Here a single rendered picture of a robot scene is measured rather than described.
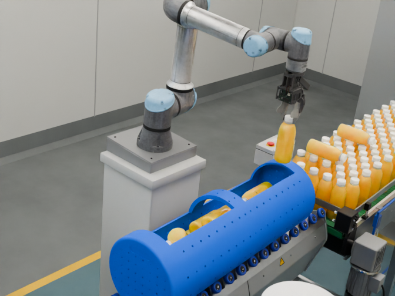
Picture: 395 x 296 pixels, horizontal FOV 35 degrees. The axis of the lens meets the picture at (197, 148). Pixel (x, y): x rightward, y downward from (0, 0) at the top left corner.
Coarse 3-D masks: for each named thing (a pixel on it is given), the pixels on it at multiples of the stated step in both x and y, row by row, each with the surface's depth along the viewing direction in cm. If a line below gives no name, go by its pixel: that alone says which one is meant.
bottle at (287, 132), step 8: (280, 128) 241; (288, 128) 239; (280, 136) 241; (288, 136) 240; (280, 144) 242; (288, 144) 241; (280, 152) 243; (288, 152) 243; (280, 160) 244; (288, 160) 245
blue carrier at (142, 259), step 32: (224, 192) 225; (288, 192) 239; (224, 224) 211; (256, 224) 221; (288, 224) 239; (128, 256) 198; (160, 256) 189; (192, 256) 196; (224, 256) 207; (128, 288) 202; (160, 288) 192; (192, 288) 197
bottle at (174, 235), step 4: (176, 228) 216; (180, 228) 216; (172, 232) 216; (176, 232) 216; (180, 232) 215; (184, 232) 215; (168, 236) 215; (172, 236) 215; (176, 236) 215; (180, 236) 214; (184, 236) 214; (168, 240) 215; (172, 240) 214; (176, 240) 213
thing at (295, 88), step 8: (288, 72) 228; (304, 72) 229; (288, 80) 228; (296, 80) 231; (280, 88) 231; (288, 88) 228; (296, 88) 231; (280, 96) 232; (288, 96) 229; (296, 96) 232
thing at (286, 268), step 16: (304, 240) 264; (320, 240) 274; (256, 256) 244; (288, 256) 254; (304, 256) 265; (272, 272) 246; (288, 272) 261; (208, 288) 223; (240, 288) 230; (256, 288) 238
